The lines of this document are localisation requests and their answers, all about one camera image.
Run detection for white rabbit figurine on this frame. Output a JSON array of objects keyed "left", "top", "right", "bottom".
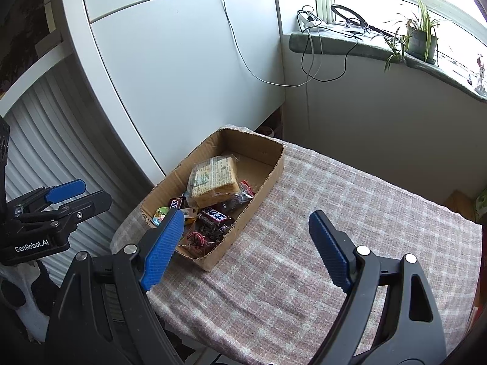
[{"left": 473, "top": 55, "right": 487, "bottom": 96}]

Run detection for green paper bag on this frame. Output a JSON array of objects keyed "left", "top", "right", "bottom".
[{"left": 474, "top": 194, "right": 487, "bottom": 222}]

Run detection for pink plaid tablecloth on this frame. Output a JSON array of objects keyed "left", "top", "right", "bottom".
[{"left": 110, "top": 123, "right": 484, "bottom": 363}]

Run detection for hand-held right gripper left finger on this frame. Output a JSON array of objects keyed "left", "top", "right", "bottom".
[{"left": 45, "top": 208, "right": 186, "bottom": 365}]

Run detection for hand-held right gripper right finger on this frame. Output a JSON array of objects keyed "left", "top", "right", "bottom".
[{"left": 308, "top": 210, "right": 447, "bottom": 365}]

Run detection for brown cardboard box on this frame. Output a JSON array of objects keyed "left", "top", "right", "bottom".
[{"left": 141, "top": 127, "right": 286, "bottom": 273}]

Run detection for clear red-edged snack packet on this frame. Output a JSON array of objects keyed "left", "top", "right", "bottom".
[{"left": 186, "top": 224, "right": 226, "bottom": 256}]

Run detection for white cable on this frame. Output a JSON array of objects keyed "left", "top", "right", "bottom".
[{"left": 222, "top": 0, "right": 323, "bottom": 89}]

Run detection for black ring light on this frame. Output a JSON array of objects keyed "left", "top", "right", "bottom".
[{"left": 330, "top": 4, "right": 397, "bottom": 39}]

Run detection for clear packet of dark fruit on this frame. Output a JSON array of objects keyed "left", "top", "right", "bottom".
[{"left": 222, "top": 180, "right": 255, "bottom": 214}]

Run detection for potted spider plant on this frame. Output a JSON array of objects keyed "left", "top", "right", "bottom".
[{"left": 371, "top": 0, "right": 450, "bottom": 74}]

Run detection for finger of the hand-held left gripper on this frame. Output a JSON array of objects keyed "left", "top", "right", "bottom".
[
  {"left": 15, "top": 179, "right": 87, "bottom": 215},
  {"left": 21, "top": 191, "right": 113, "bottom": 232}
]

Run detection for packaged bread slices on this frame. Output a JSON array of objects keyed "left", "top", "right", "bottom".
[{"left": 187, "top": 156, "right": 243, "bottom": 209}]

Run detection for black cable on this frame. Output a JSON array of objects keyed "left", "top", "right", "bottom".
[{"left": 297, "top": 5, "right": 386, "bottom": 84}]

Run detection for white cabinet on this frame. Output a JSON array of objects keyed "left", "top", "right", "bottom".
[{"left": 57, "top": 0, "right": 287, "bottom": 188}]

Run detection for black white patterned cloth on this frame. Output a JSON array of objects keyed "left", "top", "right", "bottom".
[{"left": 0, "top": 260, "right": 53, "bottom": 345}]

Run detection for grey slatted shutter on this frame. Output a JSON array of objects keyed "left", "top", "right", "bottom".
[{"left": 0, "top": 51, "right": 169, "bottom": 287}]

